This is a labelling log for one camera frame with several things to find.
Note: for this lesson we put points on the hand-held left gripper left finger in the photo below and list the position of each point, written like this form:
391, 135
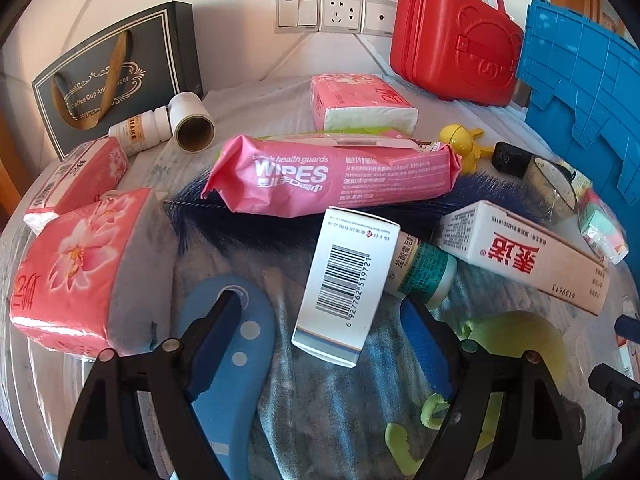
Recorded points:
201, 366

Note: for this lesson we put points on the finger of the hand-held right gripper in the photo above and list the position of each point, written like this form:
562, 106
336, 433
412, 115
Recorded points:
627, 327
612, 385

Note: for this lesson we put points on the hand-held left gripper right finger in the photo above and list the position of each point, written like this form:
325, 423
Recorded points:
429, 355

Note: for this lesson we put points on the green plush toy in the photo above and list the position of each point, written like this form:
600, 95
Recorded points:
520, 335

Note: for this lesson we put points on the white barcode medicine box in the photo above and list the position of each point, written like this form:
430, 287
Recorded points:
340, 285

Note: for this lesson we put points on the blue plastic crate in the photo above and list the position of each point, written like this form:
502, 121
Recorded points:
575, 85

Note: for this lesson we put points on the blue dotted foam slipper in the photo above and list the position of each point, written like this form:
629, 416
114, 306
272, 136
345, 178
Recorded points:
235, 340

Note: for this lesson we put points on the white bottle green label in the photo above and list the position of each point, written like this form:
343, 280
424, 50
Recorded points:
425, 272

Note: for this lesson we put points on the small colourful packet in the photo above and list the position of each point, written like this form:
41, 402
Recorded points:
602, 227

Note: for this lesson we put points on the white red-print medicine box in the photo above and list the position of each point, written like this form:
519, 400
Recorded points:
520, 255

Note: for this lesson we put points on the dark blue bristle brush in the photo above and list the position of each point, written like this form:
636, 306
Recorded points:
210, 215

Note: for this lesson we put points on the pink floral tissue pack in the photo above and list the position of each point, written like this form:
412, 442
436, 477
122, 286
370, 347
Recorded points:
80, 175
357, 100
75, 280

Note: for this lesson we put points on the pink wet wipes pack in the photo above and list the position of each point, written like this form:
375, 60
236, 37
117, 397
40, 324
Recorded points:
320, 175

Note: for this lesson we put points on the yellow plastic toy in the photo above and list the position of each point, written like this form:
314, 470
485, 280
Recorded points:
457, 140

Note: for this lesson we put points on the green flat packet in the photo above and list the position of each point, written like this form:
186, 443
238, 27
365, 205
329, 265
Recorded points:
345, 132

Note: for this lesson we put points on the white paper roll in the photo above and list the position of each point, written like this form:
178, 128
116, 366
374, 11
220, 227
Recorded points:
190, 120

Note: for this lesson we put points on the white pill bottle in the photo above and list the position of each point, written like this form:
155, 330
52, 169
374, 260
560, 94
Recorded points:
137, 127

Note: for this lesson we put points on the dark gift bag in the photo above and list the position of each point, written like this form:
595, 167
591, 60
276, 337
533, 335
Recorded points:
125, 65

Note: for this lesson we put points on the red toy suitcase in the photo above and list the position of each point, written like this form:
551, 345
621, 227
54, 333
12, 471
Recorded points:
450, 45

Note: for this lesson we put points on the white round-hole wall socket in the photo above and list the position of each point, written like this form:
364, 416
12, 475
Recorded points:
381, 16

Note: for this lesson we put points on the white wall power socket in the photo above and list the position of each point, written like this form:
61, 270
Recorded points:
341, 13

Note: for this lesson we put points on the white wall light switch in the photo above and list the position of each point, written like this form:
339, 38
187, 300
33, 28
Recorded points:
296, 11

